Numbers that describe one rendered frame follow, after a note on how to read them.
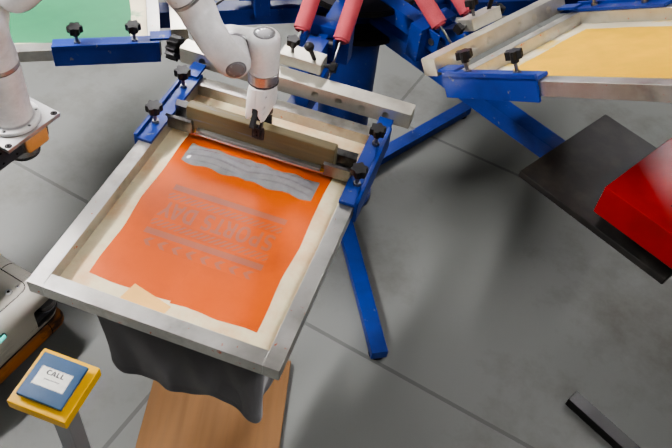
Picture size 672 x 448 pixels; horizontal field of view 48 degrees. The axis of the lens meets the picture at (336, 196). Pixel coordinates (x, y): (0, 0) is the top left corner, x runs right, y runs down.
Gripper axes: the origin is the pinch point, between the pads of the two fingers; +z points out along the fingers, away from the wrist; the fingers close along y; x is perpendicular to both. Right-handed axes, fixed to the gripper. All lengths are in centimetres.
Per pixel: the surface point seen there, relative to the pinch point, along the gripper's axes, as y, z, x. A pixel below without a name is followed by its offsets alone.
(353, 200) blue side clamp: 10.4, 5.0, 28.6
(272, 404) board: 20, 103, 14
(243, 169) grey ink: 7.6, 9.3, -1.8
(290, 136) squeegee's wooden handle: 1.3, -0.8, 8.2
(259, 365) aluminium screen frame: 60, 6, 25
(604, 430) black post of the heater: -12, 101, 122
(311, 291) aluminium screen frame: 39.1, 6.1, 28.2
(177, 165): 12.8, 9.6, -17.9
